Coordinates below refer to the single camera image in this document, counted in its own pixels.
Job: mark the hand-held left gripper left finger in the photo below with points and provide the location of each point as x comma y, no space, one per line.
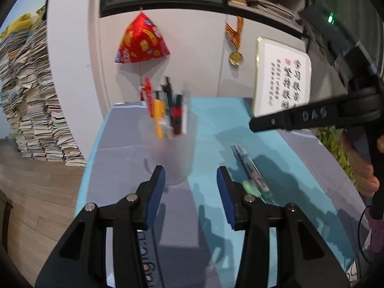
157,192

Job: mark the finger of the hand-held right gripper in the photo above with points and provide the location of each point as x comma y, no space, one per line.
294,117

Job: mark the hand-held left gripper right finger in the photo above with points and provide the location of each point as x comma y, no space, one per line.
225,195

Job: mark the translucent plastic pen cup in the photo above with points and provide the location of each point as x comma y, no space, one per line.
171,162

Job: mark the transparent green grip pen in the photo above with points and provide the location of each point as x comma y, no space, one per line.
258,187

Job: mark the transparent dark tip pen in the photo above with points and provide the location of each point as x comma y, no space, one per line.
243,162

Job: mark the yellow pen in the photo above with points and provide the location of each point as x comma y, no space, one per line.
159,117

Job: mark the black pen with red label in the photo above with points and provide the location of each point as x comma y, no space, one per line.
178,114

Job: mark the grey white pen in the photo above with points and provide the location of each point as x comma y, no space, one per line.
186,111

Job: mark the person's right hand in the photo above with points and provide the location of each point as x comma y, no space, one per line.
364,174

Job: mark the framed calligraphy picture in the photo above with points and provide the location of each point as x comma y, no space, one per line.
279,75

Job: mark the green potted plant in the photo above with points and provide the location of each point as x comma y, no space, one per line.
333,144

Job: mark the gold medal with striped ribbon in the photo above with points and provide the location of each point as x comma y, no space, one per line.
236,57

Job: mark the stack of lying worn books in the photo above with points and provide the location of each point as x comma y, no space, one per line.
270,6

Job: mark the tall pile of papers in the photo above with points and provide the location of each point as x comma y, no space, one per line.
33,111

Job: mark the red pyramid hanging ornament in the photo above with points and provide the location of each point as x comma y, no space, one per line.
141,42

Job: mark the dark furniture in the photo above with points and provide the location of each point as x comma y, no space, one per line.
6,216

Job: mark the white bookcase cabinet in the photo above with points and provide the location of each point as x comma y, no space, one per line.
75,51

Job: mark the yellow plush toy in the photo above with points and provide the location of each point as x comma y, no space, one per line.
21,22

